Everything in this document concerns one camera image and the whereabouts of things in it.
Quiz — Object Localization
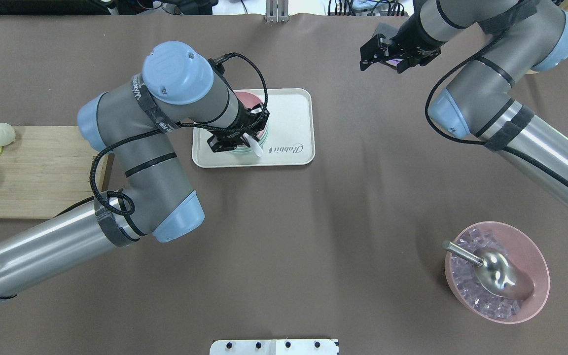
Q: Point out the metal ice scoop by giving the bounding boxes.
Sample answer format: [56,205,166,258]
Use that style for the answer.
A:
[442,240,534,300]

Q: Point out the aluminium frame post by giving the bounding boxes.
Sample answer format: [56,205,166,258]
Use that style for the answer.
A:
[264,0,290,23]

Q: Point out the white steamed bun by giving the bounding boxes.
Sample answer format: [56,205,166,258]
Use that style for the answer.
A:
[0,123,16,146]

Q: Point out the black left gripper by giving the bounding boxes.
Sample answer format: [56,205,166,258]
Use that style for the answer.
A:
[207,99,270,153]

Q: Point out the bamboo cutting board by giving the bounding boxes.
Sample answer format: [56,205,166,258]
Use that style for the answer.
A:
[0,126,97,219]

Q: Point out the stacked green bowls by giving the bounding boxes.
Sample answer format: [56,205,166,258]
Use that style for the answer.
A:
[231,128,268,155]

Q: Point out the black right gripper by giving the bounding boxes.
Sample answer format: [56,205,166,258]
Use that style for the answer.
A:
[360,16,442,74]

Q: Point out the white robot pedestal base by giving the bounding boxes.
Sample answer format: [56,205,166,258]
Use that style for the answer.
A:
[209,338,340,355]

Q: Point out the white plastic spoon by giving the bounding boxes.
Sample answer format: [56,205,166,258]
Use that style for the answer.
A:
[243,133,263,157]

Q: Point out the grey folded cloth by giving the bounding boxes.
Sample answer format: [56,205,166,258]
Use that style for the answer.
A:
[373,23,410,70]

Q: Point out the large pink bowl with ice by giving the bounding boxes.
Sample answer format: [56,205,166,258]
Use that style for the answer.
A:
[444,221,551,325]

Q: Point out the small pink bowl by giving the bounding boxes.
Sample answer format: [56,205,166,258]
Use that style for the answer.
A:
[234,90,270,143]

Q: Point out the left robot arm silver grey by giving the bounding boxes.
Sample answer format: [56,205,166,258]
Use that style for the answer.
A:
[0,41,269,304]

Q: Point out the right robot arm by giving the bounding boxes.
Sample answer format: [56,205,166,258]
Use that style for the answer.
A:
[360,0,568,206]

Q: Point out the cream rabbit tray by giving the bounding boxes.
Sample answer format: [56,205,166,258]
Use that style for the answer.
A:
[191,88,315,168]

